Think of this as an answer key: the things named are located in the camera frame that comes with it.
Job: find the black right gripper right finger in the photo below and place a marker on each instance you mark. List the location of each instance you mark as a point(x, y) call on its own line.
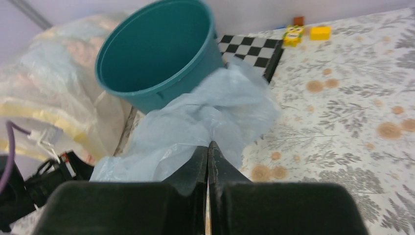
point(239, 206)

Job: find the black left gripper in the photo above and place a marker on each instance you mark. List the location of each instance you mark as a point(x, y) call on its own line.
point(20, 197)

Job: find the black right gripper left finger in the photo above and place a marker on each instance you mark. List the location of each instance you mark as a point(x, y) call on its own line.
point(174, 206)

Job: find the light blue plastic trash bag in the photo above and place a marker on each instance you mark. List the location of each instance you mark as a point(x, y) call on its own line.
point(233, 107)

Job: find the teal plastic trash bin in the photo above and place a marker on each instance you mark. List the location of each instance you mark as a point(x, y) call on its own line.
point(158, 53)

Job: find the large clear bag of trash bags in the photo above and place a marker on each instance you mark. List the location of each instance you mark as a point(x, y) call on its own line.
point(50, 86)

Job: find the floral patterned table mat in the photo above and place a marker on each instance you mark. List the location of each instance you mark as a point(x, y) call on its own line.
point(348, 116)

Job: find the black framed checkerboard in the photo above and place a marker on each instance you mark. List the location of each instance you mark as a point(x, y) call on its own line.
point(262, 53)

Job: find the yellow owl toy figure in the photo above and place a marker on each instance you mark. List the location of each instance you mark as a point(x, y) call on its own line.
point(293, 35)

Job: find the yellow toy brick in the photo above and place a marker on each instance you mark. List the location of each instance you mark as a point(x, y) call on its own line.
point(320, 33)

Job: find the small brown cube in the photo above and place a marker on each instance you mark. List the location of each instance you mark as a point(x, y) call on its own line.
point(298, 21)

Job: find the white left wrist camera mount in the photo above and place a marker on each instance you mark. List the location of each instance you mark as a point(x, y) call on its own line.
point(47, 139)

